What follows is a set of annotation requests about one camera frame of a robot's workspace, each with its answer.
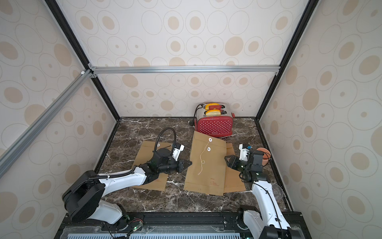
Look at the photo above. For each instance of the kraft file bag stack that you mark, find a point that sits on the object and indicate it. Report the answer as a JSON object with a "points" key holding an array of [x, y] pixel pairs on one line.
{"points": [[207, 173], [233, 182]]}

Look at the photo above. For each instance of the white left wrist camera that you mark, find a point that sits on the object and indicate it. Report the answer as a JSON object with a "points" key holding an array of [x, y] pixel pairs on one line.
{"points": [[177, 150]]}

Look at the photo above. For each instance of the kraft file bag stack bottom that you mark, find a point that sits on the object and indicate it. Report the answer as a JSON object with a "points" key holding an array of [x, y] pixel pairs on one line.
{"points": [[233, 182]]}

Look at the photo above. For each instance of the black corner frame post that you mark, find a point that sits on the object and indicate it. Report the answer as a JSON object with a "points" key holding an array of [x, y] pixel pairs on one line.
{"points": [[300, 28], [73, 41]]}

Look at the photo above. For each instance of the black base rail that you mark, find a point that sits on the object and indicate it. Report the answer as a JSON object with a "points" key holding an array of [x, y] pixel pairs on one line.
{"points": [[149, 222]]}

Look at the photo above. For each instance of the black corner frame post right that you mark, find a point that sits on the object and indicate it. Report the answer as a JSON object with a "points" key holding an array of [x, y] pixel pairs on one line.
{"points": [[300, 28]]}

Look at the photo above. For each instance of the aluminium rail left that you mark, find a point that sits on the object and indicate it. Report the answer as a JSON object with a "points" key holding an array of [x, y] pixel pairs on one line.
{"points": [[24, 141]]}

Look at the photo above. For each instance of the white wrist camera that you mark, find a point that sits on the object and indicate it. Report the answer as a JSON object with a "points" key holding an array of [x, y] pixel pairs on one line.
{"points": [[177, 150], [244, 151]]}

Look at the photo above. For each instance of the aluminium rail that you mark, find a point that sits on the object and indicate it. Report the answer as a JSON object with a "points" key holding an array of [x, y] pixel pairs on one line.
{"points": [[184, 69], [24, 141]]}

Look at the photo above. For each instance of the aluminium rail back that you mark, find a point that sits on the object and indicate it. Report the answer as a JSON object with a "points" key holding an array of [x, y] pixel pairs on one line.
{"points": [[184, 69]]}

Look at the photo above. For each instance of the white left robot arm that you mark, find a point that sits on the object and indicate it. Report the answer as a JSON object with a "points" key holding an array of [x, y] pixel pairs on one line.
{"points": [[83, 200]]}

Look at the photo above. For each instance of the kraft file bag stack top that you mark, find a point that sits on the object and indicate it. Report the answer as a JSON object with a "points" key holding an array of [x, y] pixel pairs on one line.
{"points": [[207, 173]]}

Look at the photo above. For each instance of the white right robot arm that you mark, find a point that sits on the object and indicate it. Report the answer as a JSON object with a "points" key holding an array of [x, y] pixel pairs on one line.
{"points": [[268, 222]]}

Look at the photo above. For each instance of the black corner frame post left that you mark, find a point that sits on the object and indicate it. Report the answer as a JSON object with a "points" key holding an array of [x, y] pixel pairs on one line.
{"points": [[73, 41]]}

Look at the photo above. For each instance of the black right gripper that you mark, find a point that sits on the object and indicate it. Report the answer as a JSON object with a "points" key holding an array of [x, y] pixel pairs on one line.
{"points": [[233, 162]]}

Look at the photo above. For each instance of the red toaster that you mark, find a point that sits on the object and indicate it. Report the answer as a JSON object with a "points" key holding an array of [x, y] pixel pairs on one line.
{"points": [[214, 119]]}

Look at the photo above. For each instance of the orange cup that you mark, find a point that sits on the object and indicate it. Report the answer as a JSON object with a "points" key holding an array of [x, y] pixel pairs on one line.
{"points": [[266, 155]]}

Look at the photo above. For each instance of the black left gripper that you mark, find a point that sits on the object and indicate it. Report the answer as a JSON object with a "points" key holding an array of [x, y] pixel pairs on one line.
{"points": [[180, 167]]}

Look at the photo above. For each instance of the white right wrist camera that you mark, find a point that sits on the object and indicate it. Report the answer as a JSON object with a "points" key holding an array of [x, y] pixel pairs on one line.
{"points": [[244, 151]]}

